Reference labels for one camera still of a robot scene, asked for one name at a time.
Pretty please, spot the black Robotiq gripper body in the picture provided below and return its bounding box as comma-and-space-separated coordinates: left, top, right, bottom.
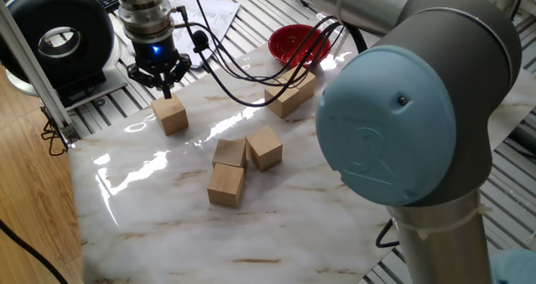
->
132, 34, 184, 79

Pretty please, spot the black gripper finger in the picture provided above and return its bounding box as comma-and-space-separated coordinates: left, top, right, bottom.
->
126, 63, 168, 100
165, 54, 193, 100

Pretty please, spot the light wooden cube block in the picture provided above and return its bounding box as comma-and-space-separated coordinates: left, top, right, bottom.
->
206, 163, 246, 209
150, 94, 190, 137
211, 138, 248, 170
280, 65, 317, 103
245, 126, 284, 173
264, 79, 302, 120

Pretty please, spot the white printed paper stack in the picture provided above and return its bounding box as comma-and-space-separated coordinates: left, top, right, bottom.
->
165, 0, 241, 70

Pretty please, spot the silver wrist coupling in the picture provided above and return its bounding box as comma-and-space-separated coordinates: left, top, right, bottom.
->
116, 0, 177, 44

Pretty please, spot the red glossy bowl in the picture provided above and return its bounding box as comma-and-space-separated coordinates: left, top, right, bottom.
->
267, 23, 332, 70

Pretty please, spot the white marble pattern board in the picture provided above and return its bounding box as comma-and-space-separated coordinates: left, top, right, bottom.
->
68, 40, 536, 284

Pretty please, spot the black wrist cable with plug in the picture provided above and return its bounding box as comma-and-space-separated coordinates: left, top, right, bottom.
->
173, 5, 348, 88

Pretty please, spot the black ring shaped device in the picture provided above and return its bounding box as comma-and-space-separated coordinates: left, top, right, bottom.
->
0, 0, 129, 111

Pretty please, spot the aluminium frame profile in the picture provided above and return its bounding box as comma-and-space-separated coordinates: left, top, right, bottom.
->
0, 0, 81, 146

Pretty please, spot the thin black hanging cable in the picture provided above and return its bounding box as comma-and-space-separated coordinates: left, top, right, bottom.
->
39, 107, 70, 157

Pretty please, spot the thick black floor cable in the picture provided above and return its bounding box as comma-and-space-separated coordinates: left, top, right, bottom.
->
0, 217, 70, 284

